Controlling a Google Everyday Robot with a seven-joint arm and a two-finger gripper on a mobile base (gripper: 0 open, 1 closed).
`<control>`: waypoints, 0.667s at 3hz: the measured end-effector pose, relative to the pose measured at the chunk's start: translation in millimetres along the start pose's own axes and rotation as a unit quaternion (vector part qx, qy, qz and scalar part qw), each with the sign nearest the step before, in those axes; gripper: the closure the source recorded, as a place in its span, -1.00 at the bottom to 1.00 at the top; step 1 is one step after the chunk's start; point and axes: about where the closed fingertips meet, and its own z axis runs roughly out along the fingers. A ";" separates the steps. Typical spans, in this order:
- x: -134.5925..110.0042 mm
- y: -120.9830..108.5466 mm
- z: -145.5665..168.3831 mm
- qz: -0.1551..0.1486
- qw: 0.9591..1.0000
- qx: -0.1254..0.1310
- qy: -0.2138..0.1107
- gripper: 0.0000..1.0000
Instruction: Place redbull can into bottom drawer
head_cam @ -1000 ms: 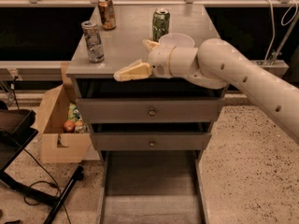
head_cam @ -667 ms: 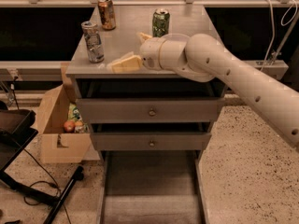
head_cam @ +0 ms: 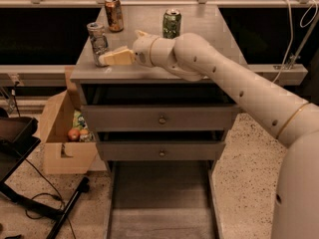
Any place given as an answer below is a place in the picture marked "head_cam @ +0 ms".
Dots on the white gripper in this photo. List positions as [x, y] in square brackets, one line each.
[142, 50]

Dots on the silver blue redbull can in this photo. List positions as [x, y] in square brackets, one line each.
[99, 42]

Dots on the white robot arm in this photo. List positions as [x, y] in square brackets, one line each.
[293, 121]

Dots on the orange soda can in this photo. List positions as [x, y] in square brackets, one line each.
[114, 15]

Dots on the green soda can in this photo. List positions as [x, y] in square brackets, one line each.
[171, 23]

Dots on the grey top drawer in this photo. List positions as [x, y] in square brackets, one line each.
[155, 107]

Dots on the grey bottom drawer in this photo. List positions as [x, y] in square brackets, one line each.
[161, 200]

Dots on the green snack bag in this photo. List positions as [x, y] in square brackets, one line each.
[78, 121]

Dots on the red apple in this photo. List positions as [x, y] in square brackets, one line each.
[73, 134]

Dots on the cardboard box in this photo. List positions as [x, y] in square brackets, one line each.
[61, 155]

